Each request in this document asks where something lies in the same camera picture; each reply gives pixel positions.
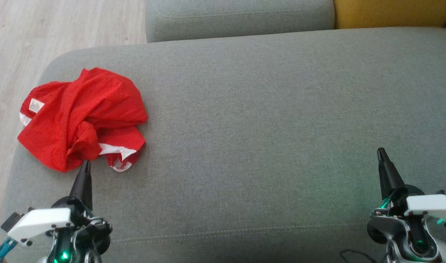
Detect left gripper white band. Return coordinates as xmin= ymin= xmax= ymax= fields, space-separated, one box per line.
xmin=7 ymin=160 xmax=99 ymax=263

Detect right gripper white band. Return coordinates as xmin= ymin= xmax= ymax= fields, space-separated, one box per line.
xmin=373 ymin=148 xmax=446 ymax=252

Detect red basketball jersey white sleeves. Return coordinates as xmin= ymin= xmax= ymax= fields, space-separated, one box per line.
xmin=19 ymin=67 xmax=149 ymax=139

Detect grey sofa seat cushion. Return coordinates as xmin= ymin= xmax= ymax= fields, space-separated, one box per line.
xmin=0 ymin=27 xmax=446 ymax=263

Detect yellow pillow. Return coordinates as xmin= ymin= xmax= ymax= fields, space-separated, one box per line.
xmin=334 ymin=0 xmax=446 ymax=30

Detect grey sofa back cushion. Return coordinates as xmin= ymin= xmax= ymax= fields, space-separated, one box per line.
xmin=145 ymin=0 xmax=336 ymax=43

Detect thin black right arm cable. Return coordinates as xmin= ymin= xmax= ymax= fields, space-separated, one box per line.
xmin=340 ymin=249 xmax=378 ymax=263

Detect teal cable connector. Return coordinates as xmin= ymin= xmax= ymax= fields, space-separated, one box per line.
xmin=0 ymin=237 xmax=19 ymax=262

